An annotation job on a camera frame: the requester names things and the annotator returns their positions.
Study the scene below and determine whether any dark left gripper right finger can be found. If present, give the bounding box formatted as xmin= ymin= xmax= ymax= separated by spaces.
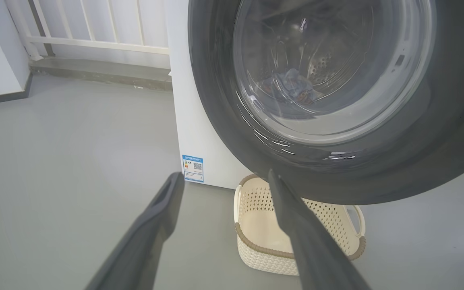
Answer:
xmin=267 ymin=169 xmax=372 ymax=290

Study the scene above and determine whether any black round glass washer door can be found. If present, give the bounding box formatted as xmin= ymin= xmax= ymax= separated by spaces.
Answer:
xmin=188 ymin=0 xmax=464 ymax=205

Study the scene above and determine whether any cream perforated laundry basket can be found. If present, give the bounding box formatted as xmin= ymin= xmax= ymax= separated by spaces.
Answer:
xmin=233 ymin=174 xmax=366 ymax=277

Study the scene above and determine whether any blue energy label sticker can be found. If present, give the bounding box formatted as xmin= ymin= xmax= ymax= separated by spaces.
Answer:
xmin=182 ymin=155 xmax=205 ymax=184

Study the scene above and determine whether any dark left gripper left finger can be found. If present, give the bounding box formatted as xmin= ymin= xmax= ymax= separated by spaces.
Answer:
xmin=85 ymin=172 xmax=185 ymax=290

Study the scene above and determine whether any white metal railing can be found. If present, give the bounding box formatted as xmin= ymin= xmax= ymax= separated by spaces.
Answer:
xmin=4 ymin=0 xmax=171 ymax=62

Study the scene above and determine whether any washing machine drum interior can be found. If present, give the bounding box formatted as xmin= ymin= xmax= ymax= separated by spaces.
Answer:
xmin=240 ymin=0 xmax=414 ymax=121

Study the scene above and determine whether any white front-load washing machine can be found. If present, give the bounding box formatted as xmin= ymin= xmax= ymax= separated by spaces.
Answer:
xmin=164 ymin=0 xmax=464 ymax=191

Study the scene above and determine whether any blue garment with orange print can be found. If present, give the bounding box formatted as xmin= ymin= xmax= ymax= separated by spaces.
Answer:
xmin=261 ymin=68 xmax=323 ymax=106

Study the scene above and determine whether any grey concrete ledge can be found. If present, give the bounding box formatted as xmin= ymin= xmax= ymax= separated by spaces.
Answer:
xmin=28 ymin=56 xmax=173 ymax=91

